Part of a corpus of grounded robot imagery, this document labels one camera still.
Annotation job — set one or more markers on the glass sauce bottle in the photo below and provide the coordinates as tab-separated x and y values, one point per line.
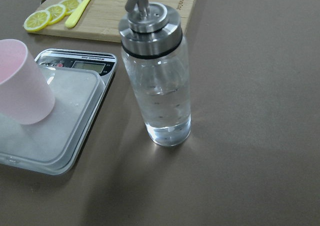
155	55

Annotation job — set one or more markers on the pink plastic cup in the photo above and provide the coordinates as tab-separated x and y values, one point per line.
25	95

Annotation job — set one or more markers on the silver kitchen scale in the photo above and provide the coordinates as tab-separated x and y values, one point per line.
79	81

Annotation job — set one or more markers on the middle lemon slice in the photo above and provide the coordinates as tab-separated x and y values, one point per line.
57	12

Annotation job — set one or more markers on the lemon slice near edge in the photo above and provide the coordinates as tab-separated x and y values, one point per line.
37	21

